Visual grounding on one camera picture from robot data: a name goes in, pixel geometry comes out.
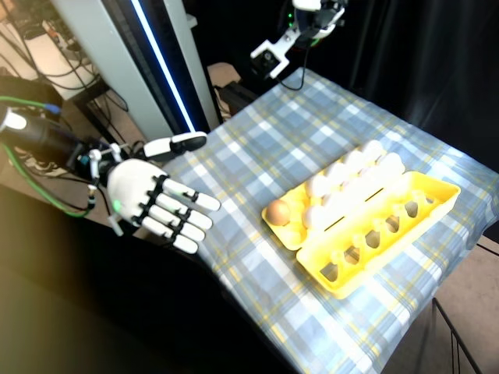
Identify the yellow-brown egg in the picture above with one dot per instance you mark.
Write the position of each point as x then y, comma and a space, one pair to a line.
278, 212

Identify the brown cardboard box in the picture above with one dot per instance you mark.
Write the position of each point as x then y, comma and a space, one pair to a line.
222, 76

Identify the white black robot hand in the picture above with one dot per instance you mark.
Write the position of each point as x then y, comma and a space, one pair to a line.
323, 19
128, 183

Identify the yellow egg carton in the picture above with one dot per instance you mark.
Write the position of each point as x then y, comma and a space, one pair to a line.
390, 249

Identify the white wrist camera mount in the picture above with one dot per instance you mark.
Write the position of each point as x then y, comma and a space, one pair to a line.
278, 46

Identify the grey column with blue light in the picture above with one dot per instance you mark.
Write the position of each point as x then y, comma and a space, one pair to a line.
117, 58

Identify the black box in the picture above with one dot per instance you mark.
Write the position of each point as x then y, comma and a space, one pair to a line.
238, 99

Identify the black stand frame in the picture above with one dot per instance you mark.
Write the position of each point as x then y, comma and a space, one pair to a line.
87, 97

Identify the black curtain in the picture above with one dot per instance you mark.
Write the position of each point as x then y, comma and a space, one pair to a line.
429, 58

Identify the plaid tablecloth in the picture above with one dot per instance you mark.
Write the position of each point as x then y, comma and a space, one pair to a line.
273, 156

